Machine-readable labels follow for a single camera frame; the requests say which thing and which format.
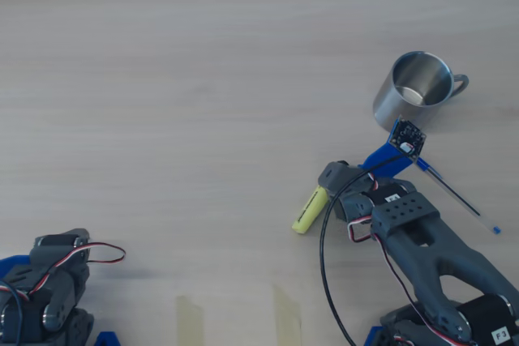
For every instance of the blue ballpoint pen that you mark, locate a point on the blue ballpoint pen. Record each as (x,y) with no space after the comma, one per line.
(425,166)

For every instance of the beige masking tape strip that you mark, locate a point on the beige masking tape strip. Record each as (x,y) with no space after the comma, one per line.
(288,317)
(190,321)

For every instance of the black camera circuit board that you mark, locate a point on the black camera circuit board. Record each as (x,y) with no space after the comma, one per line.
(407,137)

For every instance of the grey folded robot arm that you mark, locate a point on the grey folded robot arm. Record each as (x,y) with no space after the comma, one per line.
(61,301)

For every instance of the blue camera mount bracket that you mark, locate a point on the blue camera mount bracket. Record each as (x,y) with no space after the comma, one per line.
(385,159)

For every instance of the yellow highlighter with black cap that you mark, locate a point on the yellow highlighter with black cap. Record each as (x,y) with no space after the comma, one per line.
(308,212)

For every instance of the grey gripper with camera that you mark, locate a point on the grey gripper with camera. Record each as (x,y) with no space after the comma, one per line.
(333,174)

